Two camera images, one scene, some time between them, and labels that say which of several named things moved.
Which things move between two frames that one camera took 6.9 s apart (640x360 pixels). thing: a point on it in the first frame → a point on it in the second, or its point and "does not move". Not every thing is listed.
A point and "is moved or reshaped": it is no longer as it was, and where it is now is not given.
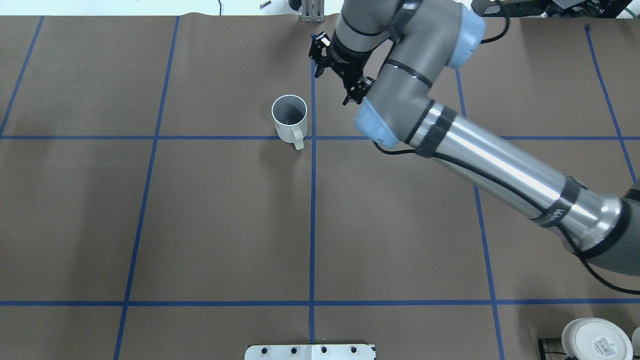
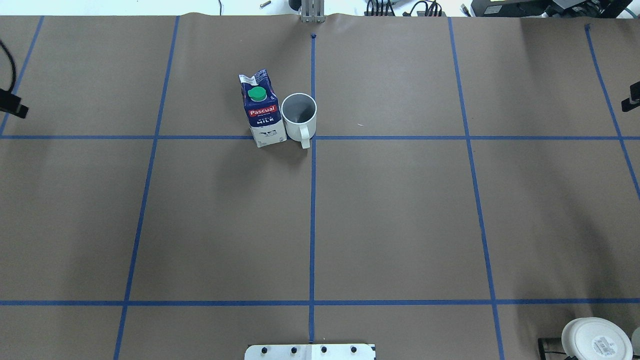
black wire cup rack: (542, 352) does not move
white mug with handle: (290, 113) is moved or reshaped
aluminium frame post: (312, 11) does not move
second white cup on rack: (635, 342) does not move
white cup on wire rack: (595, 338) does not move
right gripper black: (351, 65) → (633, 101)
